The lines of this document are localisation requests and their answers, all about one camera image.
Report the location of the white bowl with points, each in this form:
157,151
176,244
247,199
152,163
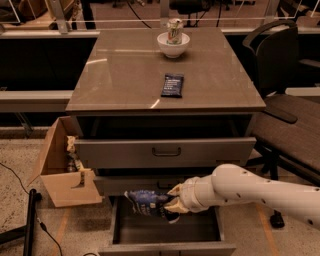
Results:
172,50

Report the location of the dark blue rxbar wrapper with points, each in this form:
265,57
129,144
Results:
173,84

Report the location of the grey drawer cabinet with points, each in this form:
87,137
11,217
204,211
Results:
148,120

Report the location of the black stand pole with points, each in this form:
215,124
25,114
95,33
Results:
27,231

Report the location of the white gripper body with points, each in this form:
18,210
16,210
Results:
188,195

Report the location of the grey drawer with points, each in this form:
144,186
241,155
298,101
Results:
199,234
175,153
117,185

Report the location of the black office chair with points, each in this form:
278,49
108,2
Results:
288,130

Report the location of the items inside cardboard box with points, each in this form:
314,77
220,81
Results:
74,163

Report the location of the soda can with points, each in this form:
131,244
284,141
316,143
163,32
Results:
174,29

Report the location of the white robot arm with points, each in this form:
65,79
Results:
230,184

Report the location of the grey middle drawer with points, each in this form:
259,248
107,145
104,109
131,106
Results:
117,185

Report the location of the cardboard box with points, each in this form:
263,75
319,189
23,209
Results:
64,188

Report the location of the grey top drawer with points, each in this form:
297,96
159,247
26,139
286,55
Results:
175,153

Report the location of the grey bottom drawer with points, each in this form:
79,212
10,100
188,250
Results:
199,234

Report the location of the blue chip bag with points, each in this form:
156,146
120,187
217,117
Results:
152,203

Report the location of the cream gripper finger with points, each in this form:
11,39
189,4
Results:
176,206
176,190

